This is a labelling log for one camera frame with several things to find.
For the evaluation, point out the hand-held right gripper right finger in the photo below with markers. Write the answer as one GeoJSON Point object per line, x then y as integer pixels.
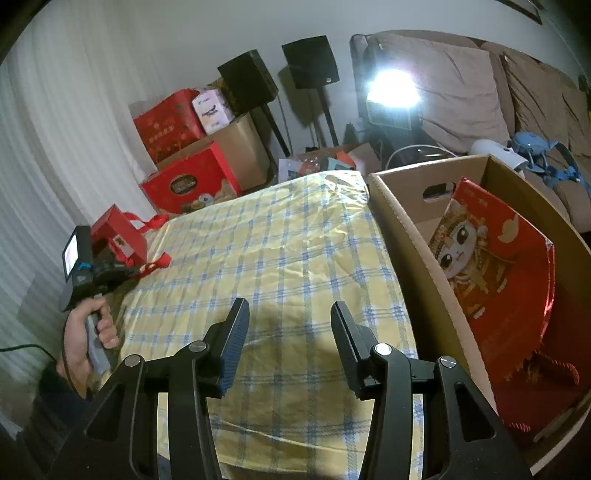
{"type": "Point", "coordinates": [346, 341]}

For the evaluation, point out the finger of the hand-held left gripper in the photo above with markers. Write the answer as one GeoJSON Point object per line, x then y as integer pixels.
{"type": "Point", "coordinates": [124, 272]}

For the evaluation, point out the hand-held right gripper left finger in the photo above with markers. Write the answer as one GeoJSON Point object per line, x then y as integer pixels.
{"type": "Point", "coordinates": [233, 350]}

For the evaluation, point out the cardboard box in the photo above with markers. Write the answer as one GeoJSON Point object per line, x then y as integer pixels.
{"type": "Point", "coordinates": [415, 221]}

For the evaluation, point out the red foil cartoon bag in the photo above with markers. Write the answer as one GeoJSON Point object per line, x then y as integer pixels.
{"type": "Point", "coordinates": [508, 286]}

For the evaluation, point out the dark red paper gift bag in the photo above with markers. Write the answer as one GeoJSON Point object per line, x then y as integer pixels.
{"type": "Point", "coordinates": [531, 406]}

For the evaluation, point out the person's left forearm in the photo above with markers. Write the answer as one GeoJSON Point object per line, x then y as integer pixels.
{"type": "Point", "coordinates": [51, 406]}

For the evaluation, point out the person's left hand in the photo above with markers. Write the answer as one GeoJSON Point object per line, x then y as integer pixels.
{"type": "Point", "coordinates": [76, 350]}

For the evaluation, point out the red chocolate gift box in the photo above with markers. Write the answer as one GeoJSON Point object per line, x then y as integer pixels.
{"type": "Point", "coordinates": [194, 180]}

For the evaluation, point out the yellow plaid tablecloth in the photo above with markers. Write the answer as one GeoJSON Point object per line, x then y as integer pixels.
{"type": "Point", "coordinates": [277, 240]}

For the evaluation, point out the white curtain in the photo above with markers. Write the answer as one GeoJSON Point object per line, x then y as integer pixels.
{"type": "Point", "coordinates": [69, 138]}

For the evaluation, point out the large red gift box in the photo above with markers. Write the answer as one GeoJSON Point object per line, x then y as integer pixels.
{"type": "Point", "coordinates": [166, 129]}

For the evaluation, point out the closed brown carton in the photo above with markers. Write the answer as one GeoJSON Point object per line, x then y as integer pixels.
{"type": "Point", "coordinates": [244, 147]}

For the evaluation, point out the teal grey tool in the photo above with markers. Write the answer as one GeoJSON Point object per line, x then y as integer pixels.
{"type": "Point", "coordinates": [339, 164]}

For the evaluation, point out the clear plastic packet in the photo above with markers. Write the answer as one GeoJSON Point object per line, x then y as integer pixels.
{"type": "Point", "coordinates": [295, 170]}

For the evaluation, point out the small white carton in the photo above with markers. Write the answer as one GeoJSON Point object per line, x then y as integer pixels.
{"type": "Point", "coordinates": [212, 113]}

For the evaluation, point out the dark round side table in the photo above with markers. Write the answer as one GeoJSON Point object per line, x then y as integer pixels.
{"type": "Point", "coordinates": [415, 157]}

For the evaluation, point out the black speaker on stand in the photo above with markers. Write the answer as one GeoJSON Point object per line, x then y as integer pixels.
{"type": "Point", "coordinates": [247, 78]}
{"type": "Point", "coordinates": [309, 62]}

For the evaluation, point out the white dome device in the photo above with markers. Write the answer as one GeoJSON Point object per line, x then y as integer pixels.
{"type": "Point", "coordinates": [489, 147]}

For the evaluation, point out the bright lamp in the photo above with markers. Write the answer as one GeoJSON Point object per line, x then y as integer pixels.
{"type": "Point", "coordinates": [392, 87]}

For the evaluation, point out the beige sofa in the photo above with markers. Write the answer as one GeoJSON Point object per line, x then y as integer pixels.
{"type": "Point", "coordinates": [461, 83]}

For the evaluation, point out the framed wall painting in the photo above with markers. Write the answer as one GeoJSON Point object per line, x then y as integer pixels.
{"type": "Point", "coordinates": [526, 7]}

